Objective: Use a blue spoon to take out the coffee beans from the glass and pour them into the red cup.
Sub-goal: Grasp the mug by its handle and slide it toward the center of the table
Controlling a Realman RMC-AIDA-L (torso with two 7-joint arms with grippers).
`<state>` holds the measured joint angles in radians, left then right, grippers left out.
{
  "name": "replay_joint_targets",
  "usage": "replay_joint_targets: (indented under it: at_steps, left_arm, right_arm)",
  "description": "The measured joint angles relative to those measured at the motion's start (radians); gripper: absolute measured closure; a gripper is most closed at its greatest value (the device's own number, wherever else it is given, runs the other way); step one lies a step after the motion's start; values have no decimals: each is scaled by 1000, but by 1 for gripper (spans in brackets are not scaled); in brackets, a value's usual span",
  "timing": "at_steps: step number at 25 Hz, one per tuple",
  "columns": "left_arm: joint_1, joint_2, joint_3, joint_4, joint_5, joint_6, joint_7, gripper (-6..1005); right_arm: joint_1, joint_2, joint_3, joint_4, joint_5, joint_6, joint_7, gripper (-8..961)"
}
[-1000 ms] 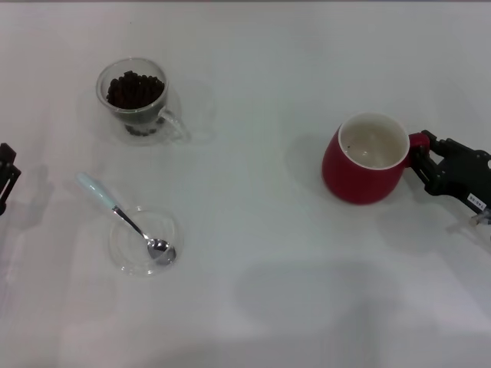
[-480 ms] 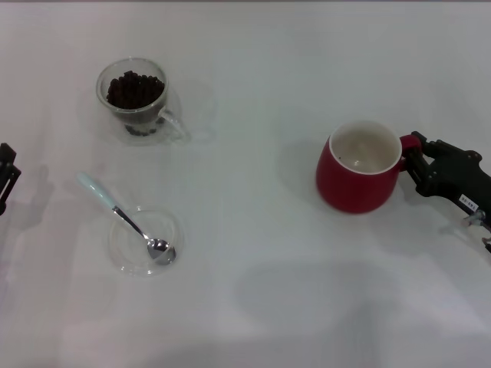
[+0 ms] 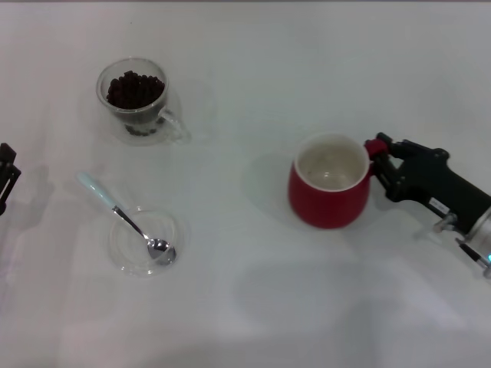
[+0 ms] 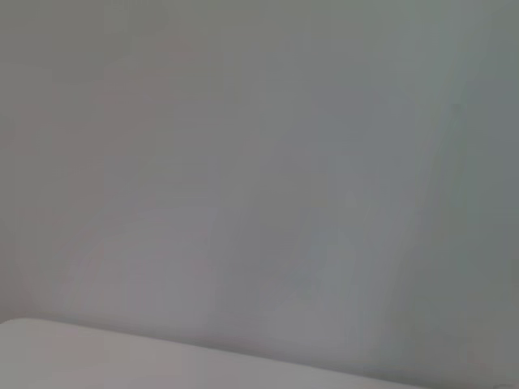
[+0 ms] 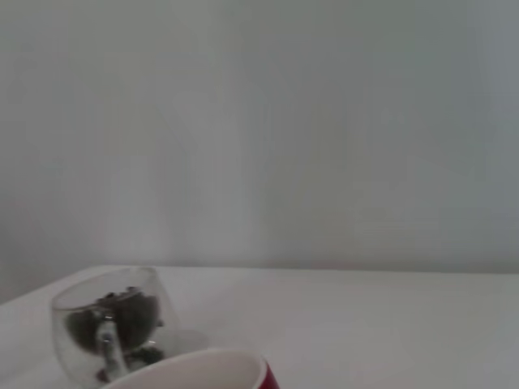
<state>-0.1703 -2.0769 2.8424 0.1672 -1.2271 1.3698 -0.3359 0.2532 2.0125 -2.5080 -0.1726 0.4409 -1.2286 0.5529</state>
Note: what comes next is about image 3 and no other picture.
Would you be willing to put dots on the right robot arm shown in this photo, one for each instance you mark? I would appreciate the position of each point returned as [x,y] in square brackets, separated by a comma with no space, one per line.
[484,230]

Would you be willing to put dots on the dark coffee beans pile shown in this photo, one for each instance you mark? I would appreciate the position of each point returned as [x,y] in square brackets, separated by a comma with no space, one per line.
[133,91]

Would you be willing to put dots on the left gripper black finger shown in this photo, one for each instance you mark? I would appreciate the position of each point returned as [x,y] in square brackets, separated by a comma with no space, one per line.
[7,155]

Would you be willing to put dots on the clear glass dish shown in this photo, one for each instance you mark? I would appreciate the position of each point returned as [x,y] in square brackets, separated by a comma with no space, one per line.
[172,230]

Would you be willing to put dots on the red ceramic mug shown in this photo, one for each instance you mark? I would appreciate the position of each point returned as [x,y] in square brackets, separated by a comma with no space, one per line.
[326,207]

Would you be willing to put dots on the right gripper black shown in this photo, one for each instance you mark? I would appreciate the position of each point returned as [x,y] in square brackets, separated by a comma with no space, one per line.
[429,180]

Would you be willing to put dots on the clear double-wall glass cup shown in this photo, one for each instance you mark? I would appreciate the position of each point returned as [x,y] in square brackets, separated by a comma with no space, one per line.
[170,115]

